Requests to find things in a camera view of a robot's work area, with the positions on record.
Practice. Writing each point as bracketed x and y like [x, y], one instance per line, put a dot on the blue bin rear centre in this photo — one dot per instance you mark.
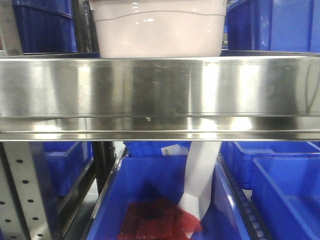
[157, 148]

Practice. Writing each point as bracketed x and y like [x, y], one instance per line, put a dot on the blue bin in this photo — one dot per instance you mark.
[45, 26]
[143, 179]
[274, 25]
[157, 148]
[66, 160]
[286, 193]
[239, 155]

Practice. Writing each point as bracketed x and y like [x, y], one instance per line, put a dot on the blue bin lower centre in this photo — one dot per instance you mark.
[143, 179]

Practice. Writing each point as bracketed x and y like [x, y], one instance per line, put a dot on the blue bin rear right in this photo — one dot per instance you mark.
[239, 155]

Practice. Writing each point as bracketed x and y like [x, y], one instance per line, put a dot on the blue bin lower left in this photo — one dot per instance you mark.
[66, 160]

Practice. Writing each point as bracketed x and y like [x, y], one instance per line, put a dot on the stainless steel shelf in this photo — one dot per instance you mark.
[237, 96]

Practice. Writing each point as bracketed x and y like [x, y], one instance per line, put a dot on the blue bin lower right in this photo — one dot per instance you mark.
[286, 193]

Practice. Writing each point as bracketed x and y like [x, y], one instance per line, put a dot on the blue bin upper right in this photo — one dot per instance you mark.
[274, 25]

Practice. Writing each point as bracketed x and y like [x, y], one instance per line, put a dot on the blue bin upper left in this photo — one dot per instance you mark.
[45, 26]

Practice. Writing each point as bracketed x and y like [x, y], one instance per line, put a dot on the white paper strip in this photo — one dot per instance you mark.
[199, 169]

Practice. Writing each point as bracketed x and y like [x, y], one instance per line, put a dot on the red mesh bag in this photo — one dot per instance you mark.
[158, 220]

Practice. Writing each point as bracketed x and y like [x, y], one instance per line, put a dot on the perforated steel upright post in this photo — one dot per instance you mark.
[31, 179]

